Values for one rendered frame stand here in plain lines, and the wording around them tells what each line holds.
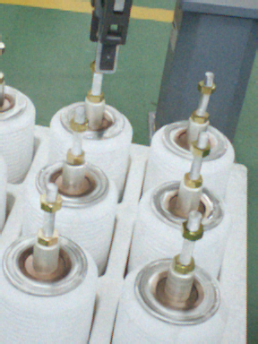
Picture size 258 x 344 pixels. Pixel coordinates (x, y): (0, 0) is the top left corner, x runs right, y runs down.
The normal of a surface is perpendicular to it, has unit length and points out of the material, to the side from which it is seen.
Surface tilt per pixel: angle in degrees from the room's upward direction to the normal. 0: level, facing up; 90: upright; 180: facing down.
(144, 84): 0
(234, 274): 0
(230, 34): 90
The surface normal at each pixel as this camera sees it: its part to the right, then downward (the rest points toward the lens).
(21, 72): 0.11, -0.82
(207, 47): -0.02, 0.57
